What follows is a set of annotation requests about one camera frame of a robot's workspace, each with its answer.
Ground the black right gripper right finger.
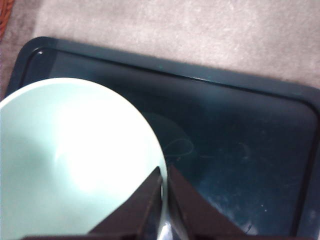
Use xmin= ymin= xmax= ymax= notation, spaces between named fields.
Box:
xmin=169 ymin=164 xmax=299 ymax=240

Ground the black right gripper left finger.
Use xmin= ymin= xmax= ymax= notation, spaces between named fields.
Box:
xmin=19 ymin=166 xmax=164 ymax=240

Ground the teal ribbed bowl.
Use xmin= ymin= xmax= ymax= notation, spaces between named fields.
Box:
xmin=0 ymin=76 xmax=174 ymax=240

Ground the black rectangular tray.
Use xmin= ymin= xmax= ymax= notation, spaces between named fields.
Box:
xmin=4 ymin=36 xmax=320 ymax=240

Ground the brown wicker basket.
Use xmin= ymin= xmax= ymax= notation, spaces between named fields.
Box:
xmin=0 ymin=0 xmax=12 ymax=44

